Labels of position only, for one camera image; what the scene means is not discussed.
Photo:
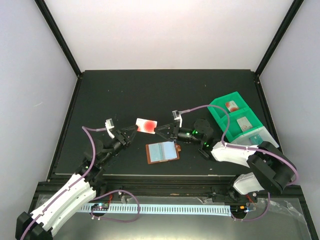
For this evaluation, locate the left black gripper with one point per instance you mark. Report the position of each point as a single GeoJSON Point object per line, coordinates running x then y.
{"type": "Point", "coordinates": [123, 138]}

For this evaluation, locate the red white card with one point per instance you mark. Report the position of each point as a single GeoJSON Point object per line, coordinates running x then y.
{"type": "Point", "coordinates": [231, 106]}
{"type": "Point", "coordinates": [146, 126]}

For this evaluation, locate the green plastic bin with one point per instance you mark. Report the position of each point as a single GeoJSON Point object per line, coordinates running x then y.
{"type": "Point", "coordinates": [234, 130]}
{"type": "Point", "coordinates": [219, 113]}

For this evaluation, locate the left black frame post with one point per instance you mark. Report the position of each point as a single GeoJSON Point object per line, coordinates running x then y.
{"type": "Point", "coordinates": [47, 15]}

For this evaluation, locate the teal card in clear bin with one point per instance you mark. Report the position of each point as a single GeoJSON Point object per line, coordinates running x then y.
{"type": "Point", "coordinates": [256, 139]}

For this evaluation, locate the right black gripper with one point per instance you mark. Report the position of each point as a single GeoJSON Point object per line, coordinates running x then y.
{"type": "Point", "coordinates": [174, 130]}

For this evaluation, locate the green plastic bin far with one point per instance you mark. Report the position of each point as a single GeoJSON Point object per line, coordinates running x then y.
{"type": "Point", "coordinates": [219, 113]}

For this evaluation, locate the left circuit board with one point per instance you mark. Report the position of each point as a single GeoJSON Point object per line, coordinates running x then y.
{"type": "Point", "coordinates": [100, 207]}

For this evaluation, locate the white card in middle bin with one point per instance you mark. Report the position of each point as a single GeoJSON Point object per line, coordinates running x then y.
{"type": "Point", "coordinates": [244, 124]}

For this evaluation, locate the brown leather card holder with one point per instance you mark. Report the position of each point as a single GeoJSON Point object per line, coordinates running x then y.
{"type": "Point", "coordinates": [162, 152]}

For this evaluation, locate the black aluminium rail base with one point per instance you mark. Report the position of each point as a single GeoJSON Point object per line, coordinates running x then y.
{"type": "Point", "coordinates": [161, 186]}

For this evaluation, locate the right circuit board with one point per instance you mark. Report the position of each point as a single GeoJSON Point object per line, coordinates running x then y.
{"type": "Point", "coordinates": [239, 209]}

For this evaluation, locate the right black frame post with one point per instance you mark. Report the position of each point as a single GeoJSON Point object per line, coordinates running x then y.
{"type": "Point", "coordinates": [282, 29]}

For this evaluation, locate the red white card in bin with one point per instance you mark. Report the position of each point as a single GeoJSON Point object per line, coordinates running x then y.
{"type": "Point", "coordinates": [231, 106]}

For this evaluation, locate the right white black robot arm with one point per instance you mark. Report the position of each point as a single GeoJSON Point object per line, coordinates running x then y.
{"type": "Point", "coordinates": [269, 169]}

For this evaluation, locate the white slotted cable duct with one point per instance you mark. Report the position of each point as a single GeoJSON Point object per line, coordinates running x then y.
{"type": "Point", "coordinates": [161, 209]}

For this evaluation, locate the green plastic bin middle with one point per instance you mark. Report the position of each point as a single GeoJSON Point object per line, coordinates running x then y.
{"type": "Point", "coordinates": [234, 130]}

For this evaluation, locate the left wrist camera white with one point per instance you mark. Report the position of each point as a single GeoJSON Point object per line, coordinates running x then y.
{"type": "Point", "coordinates": [109, 125]}

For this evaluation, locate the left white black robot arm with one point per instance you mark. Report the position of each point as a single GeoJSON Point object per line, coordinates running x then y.
{"type": "Point", "coordinates": [44, 222]}

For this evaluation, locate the circuit board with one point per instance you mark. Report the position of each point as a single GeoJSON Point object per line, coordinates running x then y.
{"type": "Point", "coordinates": [239, 209]}
{"type": "Point", "coordinates": [100, 207]}

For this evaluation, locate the black frame post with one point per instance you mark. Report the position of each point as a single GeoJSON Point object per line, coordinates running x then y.
{"type": "Point", "coordinates": [282, 29]}
{"type": "Point", "coordinates": [47, 15]}

